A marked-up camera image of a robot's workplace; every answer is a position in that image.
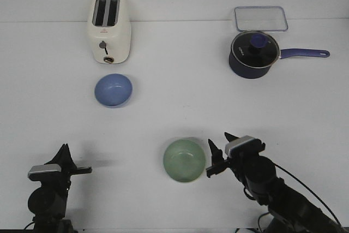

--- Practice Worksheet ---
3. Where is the dark blue saucepan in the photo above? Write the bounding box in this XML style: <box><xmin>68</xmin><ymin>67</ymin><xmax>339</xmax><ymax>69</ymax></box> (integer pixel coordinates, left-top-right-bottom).
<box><xmin>228</xmin><ymin>48</ymin><xmax>330</xmax><ymax>79</ymax></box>

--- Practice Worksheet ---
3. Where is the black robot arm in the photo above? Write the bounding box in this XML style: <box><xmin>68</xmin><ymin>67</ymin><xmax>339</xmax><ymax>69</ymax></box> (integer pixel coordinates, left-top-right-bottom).
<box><xmin>206</xmin><ymin>133</ymin><xmax>348</xmax><ymax>232</ymax></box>
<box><xmin>27</xmin><ymin>144</ymin><xmax>92</xmax><ymax>232</ymax></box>

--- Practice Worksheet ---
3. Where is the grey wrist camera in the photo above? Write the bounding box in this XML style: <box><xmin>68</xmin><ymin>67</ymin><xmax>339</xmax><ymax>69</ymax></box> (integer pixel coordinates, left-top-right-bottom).
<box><xmin>28</xmin><ymin>164</ymin><xmax>62</xmax><ymax>180</ymax></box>
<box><xmin>225</xmin><ymin>136</ymin><xmax>266</xmax><ymax>159</ymax></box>

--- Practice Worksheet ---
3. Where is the cream white two-slot toaster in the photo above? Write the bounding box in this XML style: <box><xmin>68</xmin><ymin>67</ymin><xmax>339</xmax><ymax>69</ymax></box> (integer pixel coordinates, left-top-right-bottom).
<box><xmin>87</xmin><ymin>0</ymin><xmax>131</xmax><ymax>64</ymax></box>

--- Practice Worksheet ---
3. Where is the clear plastic container lid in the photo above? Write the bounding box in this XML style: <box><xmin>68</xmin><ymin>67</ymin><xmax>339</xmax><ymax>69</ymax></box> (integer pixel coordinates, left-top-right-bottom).
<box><xmin>234</xmin><ymin>6</ymin><xmax>288</xmax><ymax>32</ymax></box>

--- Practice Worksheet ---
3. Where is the green bowl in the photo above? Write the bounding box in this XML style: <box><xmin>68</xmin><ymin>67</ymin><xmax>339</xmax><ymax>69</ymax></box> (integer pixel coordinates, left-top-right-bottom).
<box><xmin>163</xmin><ymin>138</ymin><xmax>206</xmax><ymax>183</ymax></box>

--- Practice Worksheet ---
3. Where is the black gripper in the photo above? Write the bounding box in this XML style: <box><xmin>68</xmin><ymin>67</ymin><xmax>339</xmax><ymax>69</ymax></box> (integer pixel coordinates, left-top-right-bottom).
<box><xmin>44</xmin><ymin>144</ymin><xmax>92</xmax><ymax>187</ymax></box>
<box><xmin>206</xmin><ymin>132</ymin><xmax>259</xmax><ymax>185</ymax></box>

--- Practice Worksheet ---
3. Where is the blue bowl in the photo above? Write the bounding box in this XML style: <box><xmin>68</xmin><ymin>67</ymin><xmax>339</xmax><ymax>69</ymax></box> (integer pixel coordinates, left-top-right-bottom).
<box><xmin>94</xmin><ymin>73</ymin><xmax>133</xmax><ymax>108</ymax></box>

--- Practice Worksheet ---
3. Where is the glass pot lid blue knob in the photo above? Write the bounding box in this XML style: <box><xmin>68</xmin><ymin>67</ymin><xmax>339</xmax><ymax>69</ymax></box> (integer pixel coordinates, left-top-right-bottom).
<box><xmin>231</xmin><ymin>31</ymin><xmax>281</xmax><ymax>69</ymax></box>

